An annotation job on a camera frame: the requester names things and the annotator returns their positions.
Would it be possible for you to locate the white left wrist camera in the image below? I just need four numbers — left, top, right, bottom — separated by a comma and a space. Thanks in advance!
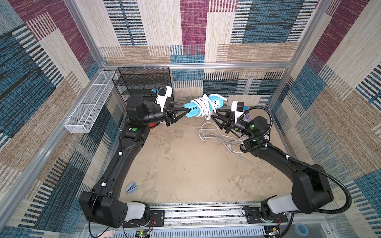
153, 85, 173, 112

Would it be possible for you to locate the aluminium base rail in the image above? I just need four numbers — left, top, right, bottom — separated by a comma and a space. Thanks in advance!
74, 200, 328, 238

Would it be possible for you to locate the blue stapler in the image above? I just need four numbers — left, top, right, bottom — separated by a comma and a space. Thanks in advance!
126, 182, 138, 194

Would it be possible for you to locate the white wire mesh basket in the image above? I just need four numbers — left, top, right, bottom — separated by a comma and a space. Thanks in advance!
64, 71, 115, 133

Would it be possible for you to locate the teal tape roll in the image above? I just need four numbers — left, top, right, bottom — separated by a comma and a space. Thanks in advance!
294, 223, 309, 237

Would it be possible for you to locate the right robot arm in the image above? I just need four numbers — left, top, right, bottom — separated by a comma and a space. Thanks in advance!
211, 110, 333, 222

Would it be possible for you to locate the teal power strip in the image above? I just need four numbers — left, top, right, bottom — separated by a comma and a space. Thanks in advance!
184, 94, 227, 120

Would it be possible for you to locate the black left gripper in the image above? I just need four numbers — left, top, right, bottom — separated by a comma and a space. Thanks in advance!
141, 102, 190, 130

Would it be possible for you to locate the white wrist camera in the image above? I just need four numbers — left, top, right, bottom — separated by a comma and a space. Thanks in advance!
153, 85, 173, 112
231, 101, 249, 123

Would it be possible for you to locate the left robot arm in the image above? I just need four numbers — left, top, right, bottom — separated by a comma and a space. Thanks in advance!
79, 94, 189, 228

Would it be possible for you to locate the black wire mesh shelf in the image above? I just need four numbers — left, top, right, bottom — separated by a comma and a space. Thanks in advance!
113, 66, 172, 102

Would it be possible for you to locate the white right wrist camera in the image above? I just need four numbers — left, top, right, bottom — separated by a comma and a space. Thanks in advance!
231, 101, 249, 123

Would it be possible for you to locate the purple power strip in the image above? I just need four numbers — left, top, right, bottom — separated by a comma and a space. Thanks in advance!
243, 114, 253, 123

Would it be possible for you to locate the white power strip cord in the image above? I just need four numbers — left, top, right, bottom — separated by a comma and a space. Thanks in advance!
198, 120, 248, 149

